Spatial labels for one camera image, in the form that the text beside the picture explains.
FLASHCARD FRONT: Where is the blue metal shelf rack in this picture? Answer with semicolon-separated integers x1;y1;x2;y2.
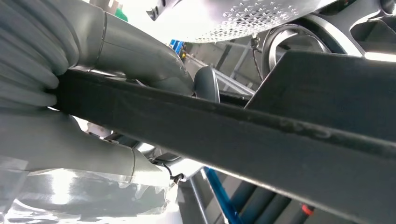
202;167;245;224

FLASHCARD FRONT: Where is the white car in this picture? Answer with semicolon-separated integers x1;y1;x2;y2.
145;0;396;82

